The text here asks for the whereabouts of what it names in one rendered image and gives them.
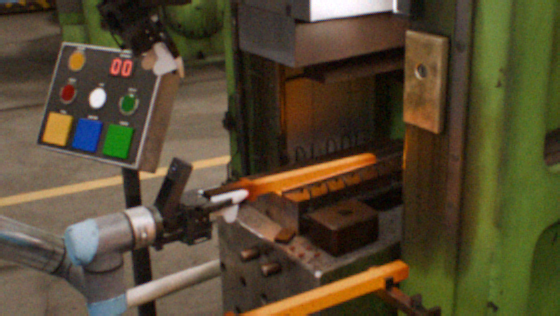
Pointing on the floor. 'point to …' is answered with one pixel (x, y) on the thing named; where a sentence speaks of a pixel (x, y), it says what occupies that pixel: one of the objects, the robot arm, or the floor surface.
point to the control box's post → (142, 247)
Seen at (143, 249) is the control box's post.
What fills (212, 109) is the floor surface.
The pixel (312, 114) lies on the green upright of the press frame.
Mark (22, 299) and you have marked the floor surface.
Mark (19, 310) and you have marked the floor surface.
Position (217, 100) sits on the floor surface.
